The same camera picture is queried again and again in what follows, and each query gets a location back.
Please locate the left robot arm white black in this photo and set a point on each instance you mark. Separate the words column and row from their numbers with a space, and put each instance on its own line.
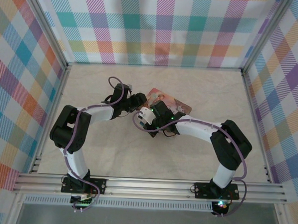
column 68, row 127

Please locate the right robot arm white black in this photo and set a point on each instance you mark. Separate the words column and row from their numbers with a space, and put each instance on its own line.
column 232, row 146

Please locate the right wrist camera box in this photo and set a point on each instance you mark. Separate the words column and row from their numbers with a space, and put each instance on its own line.
column 146, row 115

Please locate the thin aluminium rear rail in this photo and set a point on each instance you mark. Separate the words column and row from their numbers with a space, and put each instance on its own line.
column 154, row 66

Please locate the aluminium table side rail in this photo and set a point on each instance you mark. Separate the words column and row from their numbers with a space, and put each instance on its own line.
column 252, row 117
column 54, row 107

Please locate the wide aluminium base rail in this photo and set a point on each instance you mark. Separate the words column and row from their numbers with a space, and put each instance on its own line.
column 147, row 188

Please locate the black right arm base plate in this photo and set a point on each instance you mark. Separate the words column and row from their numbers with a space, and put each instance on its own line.
column 201, row 191

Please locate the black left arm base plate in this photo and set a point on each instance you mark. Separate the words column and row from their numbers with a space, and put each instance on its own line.
column 100, row 186

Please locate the aluminium corner post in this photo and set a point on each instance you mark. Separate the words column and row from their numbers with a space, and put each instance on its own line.
column 47, row 31
column 264, row 37

